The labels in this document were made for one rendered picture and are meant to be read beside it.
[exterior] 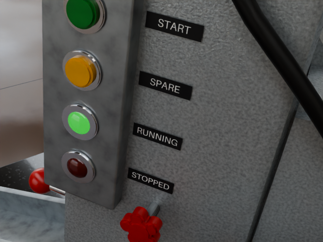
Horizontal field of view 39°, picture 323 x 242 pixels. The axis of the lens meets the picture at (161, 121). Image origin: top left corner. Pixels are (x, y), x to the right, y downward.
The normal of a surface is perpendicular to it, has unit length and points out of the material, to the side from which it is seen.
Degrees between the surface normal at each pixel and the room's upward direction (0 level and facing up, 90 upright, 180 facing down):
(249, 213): 90
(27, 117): 0
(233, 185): 90
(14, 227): 13
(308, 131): 90
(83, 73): 90
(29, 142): 0
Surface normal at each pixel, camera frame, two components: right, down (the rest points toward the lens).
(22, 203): -0.37, 0.47
